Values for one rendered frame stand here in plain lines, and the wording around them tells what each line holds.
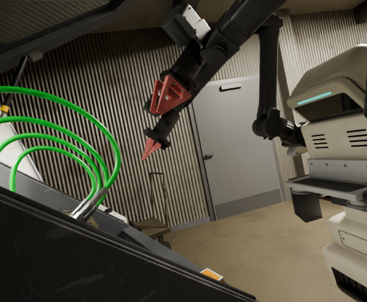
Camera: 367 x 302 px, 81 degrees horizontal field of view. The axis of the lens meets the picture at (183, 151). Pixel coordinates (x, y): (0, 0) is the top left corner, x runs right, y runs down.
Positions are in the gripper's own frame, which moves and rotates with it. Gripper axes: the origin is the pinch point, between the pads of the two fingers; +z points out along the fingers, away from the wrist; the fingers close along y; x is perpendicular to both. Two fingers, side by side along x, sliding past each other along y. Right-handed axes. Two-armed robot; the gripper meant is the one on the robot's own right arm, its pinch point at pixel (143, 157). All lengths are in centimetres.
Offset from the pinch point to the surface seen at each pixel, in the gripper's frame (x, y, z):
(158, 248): 11.8, -16.5, 20.7
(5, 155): -12.9, 37.8, 23.0
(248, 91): -220, -107, -204
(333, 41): -199, -193, -381
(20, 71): -12, 50, -3
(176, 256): 19.6, -18.6, 18.6
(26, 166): -14.2, 30.8, 23.1
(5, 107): -9.7, 45.5, 9.4
